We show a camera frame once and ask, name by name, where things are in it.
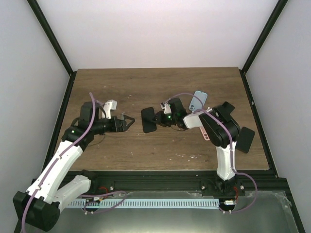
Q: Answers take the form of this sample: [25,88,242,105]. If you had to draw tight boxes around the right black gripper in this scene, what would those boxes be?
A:
[150,111,177,128]

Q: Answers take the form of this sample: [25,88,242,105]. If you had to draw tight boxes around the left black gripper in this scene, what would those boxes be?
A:
[92,116,136,135]

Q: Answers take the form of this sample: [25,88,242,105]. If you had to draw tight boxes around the teal edged black phone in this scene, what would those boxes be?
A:
[222,101,235,114]

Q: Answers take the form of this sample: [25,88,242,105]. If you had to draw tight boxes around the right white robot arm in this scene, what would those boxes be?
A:
[149,98,241,196]

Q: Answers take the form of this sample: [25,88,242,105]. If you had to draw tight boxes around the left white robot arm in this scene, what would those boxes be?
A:
[13,100,135,232]

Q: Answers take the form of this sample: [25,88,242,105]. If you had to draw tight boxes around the light blue phone case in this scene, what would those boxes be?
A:
[189,90,208,112]

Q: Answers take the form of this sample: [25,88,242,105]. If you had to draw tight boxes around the pink phone case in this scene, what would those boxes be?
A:
[200,127,209,141]

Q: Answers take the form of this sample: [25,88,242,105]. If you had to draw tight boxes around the light blue slotted strip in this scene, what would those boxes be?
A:
[68,199,220,209]

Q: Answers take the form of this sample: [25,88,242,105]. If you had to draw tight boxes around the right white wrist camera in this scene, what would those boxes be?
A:
[160,102,172,115]

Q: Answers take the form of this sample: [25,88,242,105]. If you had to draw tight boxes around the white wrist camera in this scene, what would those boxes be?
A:
[160,102,172,115]
[103,100,117,119]

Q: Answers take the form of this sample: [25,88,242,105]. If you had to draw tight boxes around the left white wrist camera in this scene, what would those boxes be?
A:
[103,100,117,119]

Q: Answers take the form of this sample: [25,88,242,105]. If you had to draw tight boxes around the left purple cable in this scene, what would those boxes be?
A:
[20,92,107,233]

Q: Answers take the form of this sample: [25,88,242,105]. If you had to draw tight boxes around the black front rail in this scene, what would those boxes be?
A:
[95,170,289,194]

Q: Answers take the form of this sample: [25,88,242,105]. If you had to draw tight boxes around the left black frame post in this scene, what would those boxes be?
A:
[26,0,74,76]

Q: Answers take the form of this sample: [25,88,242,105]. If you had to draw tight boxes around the black frame post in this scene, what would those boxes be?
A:
[241,0,288,73]
[26,0,74,76]

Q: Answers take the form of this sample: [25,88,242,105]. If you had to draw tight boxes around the right black frame post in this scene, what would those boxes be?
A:
[241,0,288,73]

